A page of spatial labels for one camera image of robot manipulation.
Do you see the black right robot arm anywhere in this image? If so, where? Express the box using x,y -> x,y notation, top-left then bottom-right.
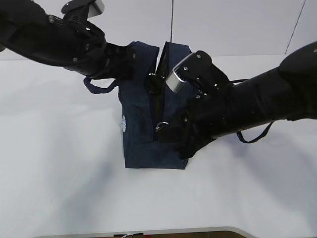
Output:
156,42 -> 317,159

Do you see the dark blue lunch bag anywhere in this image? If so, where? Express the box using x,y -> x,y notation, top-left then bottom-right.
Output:
84,41 -> 196,170

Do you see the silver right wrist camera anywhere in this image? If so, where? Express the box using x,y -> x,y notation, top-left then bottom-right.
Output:
165,53 -> 194,94

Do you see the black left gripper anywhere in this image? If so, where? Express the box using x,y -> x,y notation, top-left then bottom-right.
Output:
48,13 -> 136,79

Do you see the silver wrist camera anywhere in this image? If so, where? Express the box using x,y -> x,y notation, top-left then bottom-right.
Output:
165,53 -> 194,94
61,0 -> 105,18

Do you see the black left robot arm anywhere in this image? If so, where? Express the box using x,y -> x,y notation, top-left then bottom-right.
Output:
0,0 -> 136,79

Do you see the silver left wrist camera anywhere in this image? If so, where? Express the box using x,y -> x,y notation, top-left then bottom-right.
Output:
61,0 -> 105,18

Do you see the metal zipper pull ring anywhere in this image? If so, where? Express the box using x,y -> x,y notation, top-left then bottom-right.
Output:
155,120 -> 170,132

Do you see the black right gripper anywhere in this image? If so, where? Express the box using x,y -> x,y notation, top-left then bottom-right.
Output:
157,51 -> 233,159

